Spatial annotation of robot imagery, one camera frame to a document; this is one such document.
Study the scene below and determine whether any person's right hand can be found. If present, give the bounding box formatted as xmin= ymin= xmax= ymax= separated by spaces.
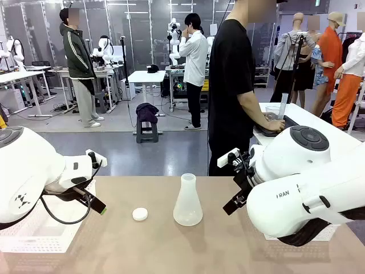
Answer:
xmin=263 ymin=119 xmax=286 ymax=133

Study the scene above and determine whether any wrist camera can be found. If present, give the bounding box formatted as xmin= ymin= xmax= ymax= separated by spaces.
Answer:
xmin=85 ymin=148 xmax=108 ymax=170
xmin=217 ymin=147 xmax=241 ymax=168

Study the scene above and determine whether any person's right forearm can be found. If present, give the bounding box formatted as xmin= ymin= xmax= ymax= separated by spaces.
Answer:
xmin=238 ymin=91 xmax=271 ymax=130

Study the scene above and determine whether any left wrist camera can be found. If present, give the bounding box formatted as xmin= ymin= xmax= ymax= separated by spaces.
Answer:
xmin=85 ymin=148 xmax=108 ymax=170

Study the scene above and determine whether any long white desk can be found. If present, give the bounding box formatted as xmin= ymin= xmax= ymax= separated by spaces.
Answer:
xmin=0 ymin=70 xmax=54 ymax=118

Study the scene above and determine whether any person in white shirt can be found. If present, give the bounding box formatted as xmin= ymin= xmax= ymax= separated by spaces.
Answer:
xmin=179 ymin=13 xmax=210 ymax=131

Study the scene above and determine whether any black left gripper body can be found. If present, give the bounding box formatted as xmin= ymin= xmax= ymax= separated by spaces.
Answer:
xmin=45 ymin=187 xmax=87 ymax=201

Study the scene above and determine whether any black office chair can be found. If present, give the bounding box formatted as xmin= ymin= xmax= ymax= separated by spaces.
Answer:
xmin=31 ymin=60 xmax=56 ymax=86

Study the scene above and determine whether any dark cloth bundle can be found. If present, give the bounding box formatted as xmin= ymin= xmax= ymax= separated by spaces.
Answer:
xmin=135 ymin=102 xmax=160 ymax=124

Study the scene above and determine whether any person in green jacket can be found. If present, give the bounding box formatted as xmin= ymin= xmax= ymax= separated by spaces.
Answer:
xmin=59 ymin=7 xmax=105 ymax=128

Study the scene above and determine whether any clear graduated cylinder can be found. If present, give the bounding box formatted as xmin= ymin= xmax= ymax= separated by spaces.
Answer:
xmin=278 ymin=94 xmax=287 ymax=120

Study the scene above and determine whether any translucent conical flask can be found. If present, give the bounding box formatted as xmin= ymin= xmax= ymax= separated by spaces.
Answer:
xmin=173 ymin=173 xmax=204 ymax=227

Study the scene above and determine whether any white perforated plastic basket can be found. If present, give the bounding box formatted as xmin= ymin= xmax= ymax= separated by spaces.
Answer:
xmin=0 ymin=182 xmax=97 ymax=255
xmin=263 ymin=222 xmax=343 ymax=242

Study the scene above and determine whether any grey hoodie mannequin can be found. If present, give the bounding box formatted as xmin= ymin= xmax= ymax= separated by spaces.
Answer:
xmin=270 ymin=11 xmax=316 ymax=104

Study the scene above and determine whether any white top orange trousers mannequin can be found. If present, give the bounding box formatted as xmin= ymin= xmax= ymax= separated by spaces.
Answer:
xmin=331 ymin=13 xmax=365 ymax=130

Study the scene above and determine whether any black dress mannequin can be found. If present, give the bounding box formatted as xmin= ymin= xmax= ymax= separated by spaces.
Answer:
xmin=293 ymin=15 xmax=322 ymax=109

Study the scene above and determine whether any grey plastic stool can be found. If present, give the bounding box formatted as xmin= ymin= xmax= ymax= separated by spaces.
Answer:
xmin=136 ymin=115 xmax=160 ymax=144

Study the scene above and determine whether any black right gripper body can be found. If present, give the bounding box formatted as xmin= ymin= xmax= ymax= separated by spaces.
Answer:
xmin=233 ymin=155 xmax=257 ymax=206

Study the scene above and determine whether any black plastic tray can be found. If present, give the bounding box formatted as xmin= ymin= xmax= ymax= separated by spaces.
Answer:
xmin=253 ymin=114 xmax=301 ymax=138

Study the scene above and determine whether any white round flask cap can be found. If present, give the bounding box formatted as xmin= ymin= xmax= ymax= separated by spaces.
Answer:
xmin=132 ymin=207 xmax=149 ymax=221

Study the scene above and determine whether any black tripod stand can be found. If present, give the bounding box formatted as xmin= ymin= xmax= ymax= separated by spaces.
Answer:
xmin=285 ymin=31 xmax=308 ymax=104

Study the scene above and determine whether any small white desk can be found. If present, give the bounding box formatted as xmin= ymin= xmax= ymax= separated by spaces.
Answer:
xmin=127 ymin=70 xmax=167 ymax=118

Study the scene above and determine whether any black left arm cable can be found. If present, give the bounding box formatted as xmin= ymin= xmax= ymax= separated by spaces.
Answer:
xmin=39 ymin=191 xmax=92 ymax=225

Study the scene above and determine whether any person in black t-shirt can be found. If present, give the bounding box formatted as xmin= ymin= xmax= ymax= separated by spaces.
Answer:
xmin=208 ymin=0 xmax=279 ymax=177

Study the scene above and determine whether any small grey step stool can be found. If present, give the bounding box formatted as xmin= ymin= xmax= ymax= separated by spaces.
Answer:
xmin=94 ymin=91 xmax=108 ymax=114

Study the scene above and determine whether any black camera pole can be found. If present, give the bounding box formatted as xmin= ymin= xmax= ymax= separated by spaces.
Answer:
xmin=119 ymin=35 xmax=131 ymax=101

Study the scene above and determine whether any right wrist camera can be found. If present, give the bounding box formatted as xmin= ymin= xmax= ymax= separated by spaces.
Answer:
xmin=217 ymin=147 xmax=241 ymax=168

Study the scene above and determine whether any orange robe mannequin with hat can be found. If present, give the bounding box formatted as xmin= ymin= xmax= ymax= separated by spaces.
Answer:
xmin=310 ymin=11 xmax=347 ymax=118

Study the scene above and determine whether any clear plastic measuring beaker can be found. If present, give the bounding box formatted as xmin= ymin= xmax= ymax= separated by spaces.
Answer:
xmin=265 ymin=106 xmax=282 ymax=118

